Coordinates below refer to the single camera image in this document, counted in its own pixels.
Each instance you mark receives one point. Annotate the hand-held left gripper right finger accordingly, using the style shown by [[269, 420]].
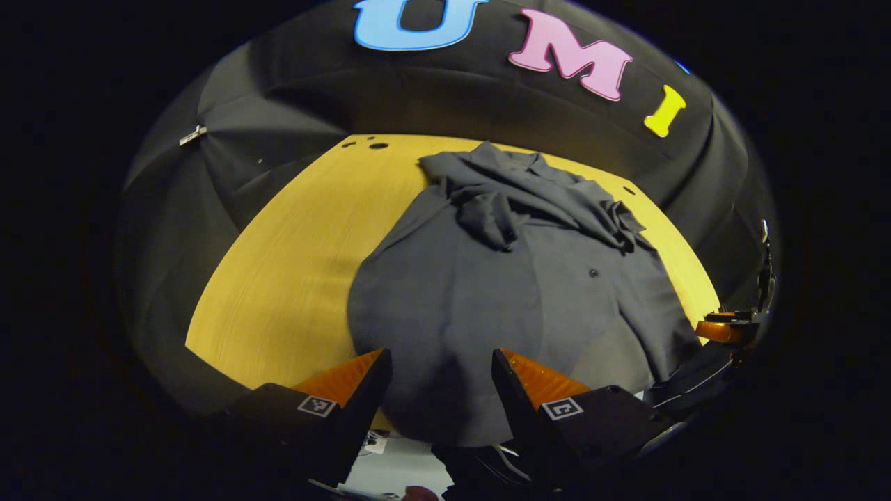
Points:
[[518, 410]]

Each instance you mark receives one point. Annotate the black backdrop cloth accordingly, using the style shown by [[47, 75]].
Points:
[[292, 104]]

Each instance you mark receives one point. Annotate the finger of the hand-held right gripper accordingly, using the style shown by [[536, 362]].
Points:
[[720, 332]]

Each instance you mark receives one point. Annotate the silver metal clip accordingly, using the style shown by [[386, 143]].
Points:
[[193, 134]]

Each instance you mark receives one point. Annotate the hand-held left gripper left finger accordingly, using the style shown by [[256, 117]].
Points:
[[365, 410]]

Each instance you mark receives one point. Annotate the grey shirt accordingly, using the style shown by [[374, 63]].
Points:
[[487, 299]]

